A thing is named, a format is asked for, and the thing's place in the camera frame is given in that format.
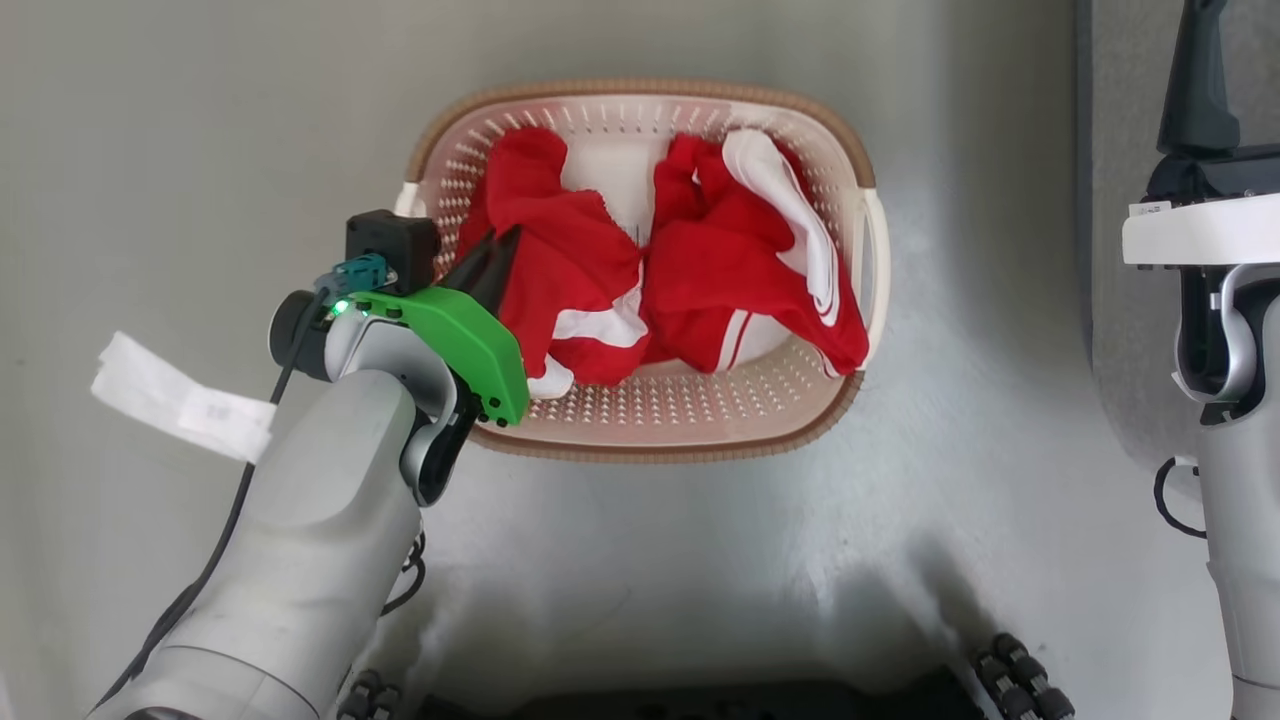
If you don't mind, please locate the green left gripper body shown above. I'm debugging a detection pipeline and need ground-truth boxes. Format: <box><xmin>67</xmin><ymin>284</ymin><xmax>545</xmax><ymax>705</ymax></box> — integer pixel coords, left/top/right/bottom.
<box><xmin>348</xmin><ymin>287</ymin><xmax>530</xmax><ymax>428</ymax></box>

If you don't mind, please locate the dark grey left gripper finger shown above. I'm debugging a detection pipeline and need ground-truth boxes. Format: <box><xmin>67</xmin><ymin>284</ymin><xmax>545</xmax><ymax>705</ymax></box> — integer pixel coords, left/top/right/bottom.
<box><xmin>438</xmin><ymin>231</ymin><xmax>499</xmax><ymax>300</ymax></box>
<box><xmin>468</xmin><ymin>224</ymin><xmax>522</xmax><ymax>314</ymax></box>

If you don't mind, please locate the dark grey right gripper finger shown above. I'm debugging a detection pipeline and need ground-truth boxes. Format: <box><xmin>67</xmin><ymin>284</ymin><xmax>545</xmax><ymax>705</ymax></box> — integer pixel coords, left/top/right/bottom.
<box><xmin>1157</xmin><ymin>0</ymin><xmax>1242</xmax><ymax>158</ymax></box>

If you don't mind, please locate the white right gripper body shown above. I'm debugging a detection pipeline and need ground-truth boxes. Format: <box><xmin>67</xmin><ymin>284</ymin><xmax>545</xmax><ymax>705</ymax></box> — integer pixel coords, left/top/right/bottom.
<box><xmin>1121</xmin><ymin>144</ymin><xmax>1280</xmax><ymax>268</ymax></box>

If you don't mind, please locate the red garment with white band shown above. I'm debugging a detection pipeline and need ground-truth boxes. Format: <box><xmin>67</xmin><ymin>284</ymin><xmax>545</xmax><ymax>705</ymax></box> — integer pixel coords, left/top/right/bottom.
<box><xmin>455</xmin><ymin>127</ymin><xmax>652</xmax><ymax>402</ymax></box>

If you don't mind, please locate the red and white striped jersey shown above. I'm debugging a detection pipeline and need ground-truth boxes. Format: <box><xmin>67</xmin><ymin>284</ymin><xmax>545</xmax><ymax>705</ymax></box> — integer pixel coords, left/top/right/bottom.
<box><xmin>640</xmin><ymin>128</ymin><xmax>872</xmax><ymax>380</ymax></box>

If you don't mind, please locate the cream perforated laundry basket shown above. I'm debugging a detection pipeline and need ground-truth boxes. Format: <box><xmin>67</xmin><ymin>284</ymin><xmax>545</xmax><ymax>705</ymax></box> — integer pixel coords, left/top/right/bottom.
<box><xmin>394</xmin><ymin>78</ymin><xmax>892</xmax><ymax>464</ymax></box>

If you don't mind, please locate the white paper tag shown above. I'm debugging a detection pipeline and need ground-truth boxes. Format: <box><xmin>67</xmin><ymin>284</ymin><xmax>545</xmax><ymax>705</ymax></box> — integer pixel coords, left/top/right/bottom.
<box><xmin>91</xmin><ymin>331</ymin><xmax>277</xmax><ymax>464</ymax></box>

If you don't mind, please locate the black roller wheel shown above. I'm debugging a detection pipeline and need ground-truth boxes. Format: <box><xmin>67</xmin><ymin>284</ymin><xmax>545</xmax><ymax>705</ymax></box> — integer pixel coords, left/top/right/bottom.
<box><xmin>338</xmin><ymin>668</ymin><xmax>403</xmax><ymax>720</ymax></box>
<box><xmin>974</xmin><ymin>631</ymin><xmax>1077</xmax><ymax>720</ymax></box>

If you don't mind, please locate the teal cable connector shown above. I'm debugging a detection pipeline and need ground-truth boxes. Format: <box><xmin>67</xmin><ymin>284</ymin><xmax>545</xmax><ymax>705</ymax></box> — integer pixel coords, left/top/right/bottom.
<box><xmin>333</xmin><ymin>254</ymin><xmax>392</xmax><ymax>293</ymax></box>

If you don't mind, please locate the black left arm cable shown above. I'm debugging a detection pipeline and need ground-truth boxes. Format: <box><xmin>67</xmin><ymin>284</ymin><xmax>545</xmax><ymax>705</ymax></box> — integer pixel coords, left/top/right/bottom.
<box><xmin>95</xmin><ymin>290</ymin><xmax>336</xmax><ymax>713</ymax></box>

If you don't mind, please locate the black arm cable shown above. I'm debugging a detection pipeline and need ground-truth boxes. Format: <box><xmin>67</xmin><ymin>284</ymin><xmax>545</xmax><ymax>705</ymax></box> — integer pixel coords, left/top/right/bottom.
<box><xmin>1153</xmin><ymin>455</ymin><xmax>1212</xmax><ymax>541</ymax></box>
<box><xmin>95</xmin><ymin>290</ymin><xmax>336</xmax><ymax>713</ymax></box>

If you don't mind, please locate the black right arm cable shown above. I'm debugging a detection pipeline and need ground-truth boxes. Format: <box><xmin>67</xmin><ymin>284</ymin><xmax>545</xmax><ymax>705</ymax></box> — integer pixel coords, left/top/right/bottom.
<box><xmin>1153</xmin><ymin>455</ymin><xmax>1212</xmax><ymax>541</ymax></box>

